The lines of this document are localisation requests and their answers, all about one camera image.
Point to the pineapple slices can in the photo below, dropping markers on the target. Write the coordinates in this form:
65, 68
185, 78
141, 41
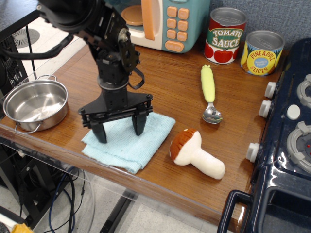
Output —
262, 51

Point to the yellow object on floor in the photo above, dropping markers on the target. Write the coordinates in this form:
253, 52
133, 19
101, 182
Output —
21, 228

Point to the dark blue toy stove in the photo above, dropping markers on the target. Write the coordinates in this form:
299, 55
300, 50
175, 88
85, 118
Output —
280, 196

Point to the tomato sauce can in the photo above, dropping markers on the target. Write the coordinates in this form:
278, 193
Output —
225, 31

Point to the toy microwave teal cream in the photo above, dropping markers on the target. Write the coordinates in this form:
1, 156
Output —
168, 25

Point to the spoon with green handle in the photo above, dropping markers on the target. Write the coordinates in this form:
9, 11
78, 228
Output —
211, 114

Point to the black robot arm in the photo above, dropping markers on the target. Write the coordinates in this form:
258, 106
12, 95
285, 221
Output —
108, 38

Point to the plush mushroom toy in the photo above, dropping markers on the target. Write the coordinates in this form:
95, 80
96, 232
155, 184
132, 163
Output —
186, 149

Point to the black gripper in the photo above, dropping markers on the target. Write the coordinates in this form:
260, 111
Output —
114, 104

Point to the stainless steel pot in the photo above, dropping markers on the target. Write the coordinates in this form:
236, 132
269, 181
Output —
36, 105

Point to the black table leg frame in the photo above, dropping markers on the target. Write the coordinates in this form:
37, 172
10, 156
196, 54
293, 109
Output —
118, 211

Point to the light blue towel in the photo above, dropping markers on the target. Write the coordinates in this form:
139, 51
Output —
124, 149

